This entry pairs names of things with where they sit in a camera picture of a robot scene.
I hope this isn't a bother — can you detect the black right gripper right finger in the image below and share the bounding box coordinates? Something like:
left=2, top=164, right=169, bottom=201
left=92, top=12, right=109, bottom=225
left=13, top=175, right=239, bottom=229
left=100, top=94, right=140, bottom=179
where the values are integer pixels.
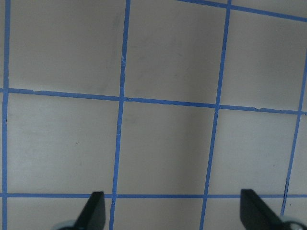
left=240, top=189, right=289, bottom=230

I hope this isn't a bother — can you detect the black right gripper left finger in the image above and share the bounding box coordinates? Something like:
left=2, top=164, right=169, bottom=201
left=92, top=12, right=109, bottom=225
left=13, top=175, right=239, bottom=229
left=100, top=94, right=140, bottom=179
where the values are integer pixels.
left=73, top=191, right=106, bottom=230

